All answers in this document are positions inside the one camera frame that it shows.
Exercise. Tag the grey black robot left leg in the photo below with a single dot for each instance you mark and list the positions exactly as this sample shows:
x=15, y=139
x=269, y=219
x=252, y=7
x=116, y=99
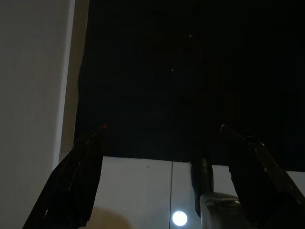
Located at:
x=214, y=210

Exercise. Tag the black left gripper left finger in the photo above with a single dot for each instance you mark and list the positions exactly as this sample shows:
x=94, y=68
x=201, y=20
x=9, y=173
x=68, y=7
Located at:
x=69, y=186

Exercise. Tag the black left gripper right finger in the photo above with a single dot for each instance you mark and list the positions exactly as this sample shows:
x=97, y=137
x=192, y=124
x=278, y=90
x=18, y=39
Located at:
x=262, y=190

